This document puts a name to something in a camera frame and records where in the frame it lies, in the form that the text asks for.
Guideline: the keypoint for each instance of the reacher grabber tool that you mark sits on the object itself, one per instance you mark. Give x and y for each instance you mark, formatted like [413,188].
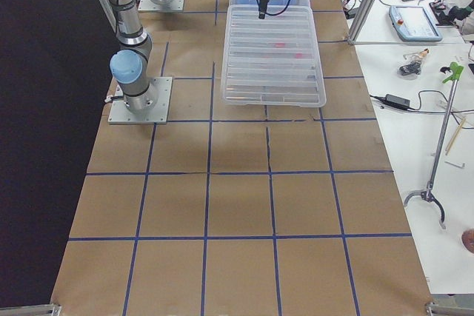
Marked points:
[426,194]

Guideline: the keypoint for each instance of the aluminium profile post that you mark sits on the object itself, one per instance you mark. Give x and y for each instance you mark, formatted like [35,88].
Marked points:
[366,1]

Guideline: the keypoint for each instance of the teach pendant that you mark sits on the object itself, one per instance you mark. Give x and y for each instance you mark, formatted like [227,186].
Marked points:
[414,24]

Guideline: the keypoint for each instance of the clear plastic box lid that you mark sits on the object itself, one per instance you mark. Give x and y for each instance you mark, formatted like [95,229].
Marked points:
[255,72]

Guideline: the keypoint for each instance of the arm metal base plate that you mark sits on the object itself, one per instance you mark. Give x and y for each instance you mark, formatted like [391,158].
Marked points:
[161,6]
[150,108]

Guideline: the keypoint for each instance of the black power adapter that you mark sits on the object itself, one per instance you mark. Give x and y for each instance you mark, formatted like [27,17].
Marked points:
[393,101]

